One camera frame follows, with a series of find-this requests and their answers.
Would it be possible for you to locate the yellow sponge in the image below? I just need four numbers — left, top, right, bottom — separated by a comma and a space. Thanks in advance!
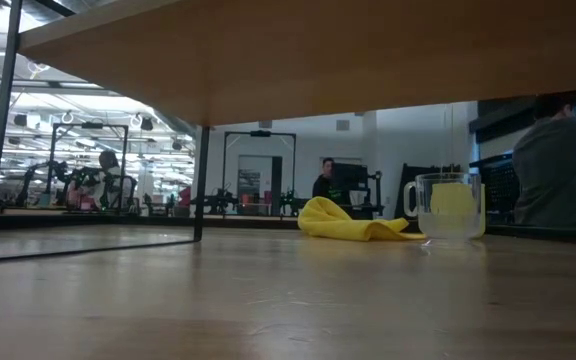
430, 182, 487, 239

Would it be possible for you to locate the person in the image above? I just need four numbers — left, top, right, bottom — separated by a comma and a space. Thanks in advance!
90, 149, 135, 211
511, 93, 576, 227
311, 157, 352, 205

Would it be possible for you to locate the wooden shelf with black legs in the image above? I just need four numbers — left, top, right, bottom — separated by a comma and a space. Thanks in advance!
0, 0, 576, 262

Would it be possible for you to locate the black background gantry frame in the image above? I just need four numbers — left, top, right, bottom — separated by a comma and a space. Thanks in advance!
222, 130, 298, 217
49, 122, 129, 211

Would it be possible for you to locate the black monitor cart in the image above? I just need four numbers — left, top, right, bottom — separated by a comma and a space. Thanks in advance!
332, 162, 385, 220

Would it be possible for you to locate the yellow cloth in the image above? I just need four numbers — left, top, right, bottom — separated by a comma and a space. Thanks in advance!
296, 196, 427, 243

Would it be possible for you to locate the clear glass mug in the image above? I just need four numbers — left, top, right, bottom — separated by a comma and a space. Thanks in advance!
402, 172, 484, 241

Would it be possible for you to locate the black aluminium table frame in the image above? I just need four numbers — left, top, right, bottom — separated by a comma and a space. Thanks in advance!
0, 212, 576, 247

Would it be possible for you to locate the black leaning panel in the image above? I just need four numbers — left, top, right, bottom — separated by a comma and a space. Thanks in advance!
395, 162, 462, 224

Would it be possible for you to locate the black perforated crate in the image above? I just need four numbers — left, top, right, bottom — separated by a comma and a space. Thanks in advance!
469, 152, 517, 226

